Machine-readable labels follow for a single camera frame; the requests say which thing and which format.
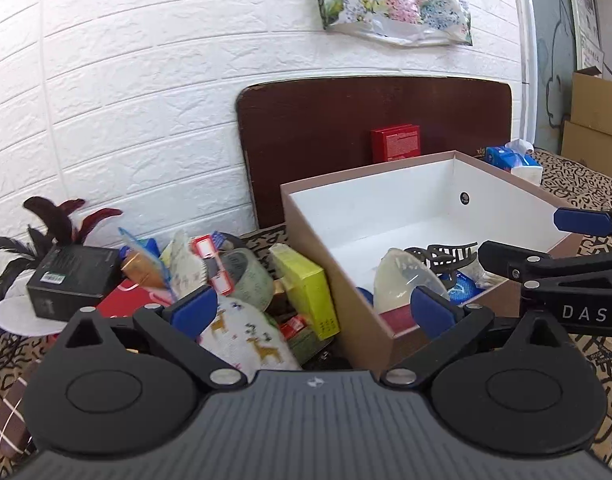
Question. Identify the clear tape roll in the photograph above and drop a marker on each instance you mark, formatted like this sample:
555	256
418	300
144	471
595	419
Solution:
248	277

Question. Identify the pink cardboard container box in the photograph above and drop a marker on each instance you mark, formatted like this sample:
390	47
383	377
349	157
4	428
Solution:
366	210

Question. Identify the black hair claw clip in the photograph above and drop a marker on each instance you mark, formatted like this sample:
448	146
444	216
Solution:
441	257

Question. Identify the copper coloured packet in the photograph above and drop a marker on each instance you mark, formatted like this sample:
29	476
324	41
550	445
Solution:
140	270

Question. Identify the clear plastic container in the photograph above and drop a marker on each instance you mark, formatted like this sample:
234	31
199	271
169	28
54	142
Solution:
183	265

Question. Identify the blue tissue pack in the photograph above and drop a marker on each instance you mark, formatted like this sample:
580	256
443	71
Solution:
511	157

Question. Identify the brown wooden headboard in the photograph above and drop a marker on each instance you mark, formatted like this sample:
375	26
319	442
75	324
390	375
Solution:
336	125

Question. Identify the red gift bag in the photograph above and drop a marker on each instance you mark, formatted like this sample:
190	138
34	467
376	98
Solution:
125	297

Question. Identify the blue printed card packet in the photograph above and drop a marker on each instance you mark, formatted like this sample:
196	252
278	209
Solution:
140	247

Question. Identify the wall poster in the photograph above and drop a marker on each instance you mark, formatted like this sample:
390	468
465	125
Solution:
586	15

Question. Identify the white wall pipe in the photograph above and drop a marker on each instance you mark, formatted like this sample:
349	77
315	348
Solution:
526	50

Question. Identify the dark red black feathers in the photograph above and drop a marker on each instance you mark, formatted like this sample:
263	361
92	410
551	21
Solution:
50	220

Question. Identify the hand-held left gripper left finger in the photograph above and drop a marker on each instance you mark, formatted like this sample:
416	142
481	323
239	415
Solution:
195	307

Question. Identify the white round disc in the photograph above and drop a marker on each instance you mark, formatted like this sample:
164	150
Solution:
15	317

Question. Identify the small red packet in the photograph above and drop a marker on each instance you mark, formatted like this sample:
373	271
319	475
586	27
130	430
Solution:
296	327

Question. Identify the reindeer print cloth pouch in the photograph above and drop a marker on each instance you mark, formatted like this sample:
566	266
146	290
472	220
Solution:
251	340

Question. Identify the dark red flat item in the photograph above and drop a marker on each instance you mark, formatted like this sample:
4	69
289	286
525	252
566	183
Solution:
398	320

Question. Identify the green flat packet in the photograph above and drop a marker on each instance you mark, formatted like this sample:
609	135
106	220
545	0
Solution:
311	347

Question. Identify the black cardboard box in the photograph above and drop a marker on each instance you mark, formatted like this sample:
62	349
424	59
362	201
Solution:
70	280

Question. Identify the floral plastic bag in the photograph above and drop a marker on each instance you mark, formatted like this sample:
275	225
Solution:
396	0

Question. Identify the closed brown cardboard box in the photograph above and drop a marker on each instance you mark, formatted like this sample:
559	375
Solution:
586	150
598	102

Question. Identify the yellow box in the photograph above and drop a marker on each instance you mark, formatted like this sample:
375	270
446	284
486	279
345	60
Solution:
306	285

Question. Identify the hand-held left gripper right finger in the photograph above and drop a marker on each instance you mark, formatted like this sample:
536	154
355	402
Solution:
433	307

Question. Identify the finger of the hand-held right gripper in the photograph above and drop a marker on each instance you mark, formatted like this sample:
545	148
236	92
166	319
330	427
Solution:
506	260
576	220

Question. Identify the blue mesh item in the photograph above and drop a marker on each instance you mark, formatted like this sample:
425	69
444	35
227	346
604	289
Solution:
463	287

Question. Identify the brown checked glasses case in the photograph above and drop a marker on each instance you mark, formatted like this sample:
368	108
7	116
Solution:
5	415

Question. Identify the translucent white plastic packet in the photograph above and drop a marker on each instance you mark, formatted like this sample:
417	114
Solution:
401	280

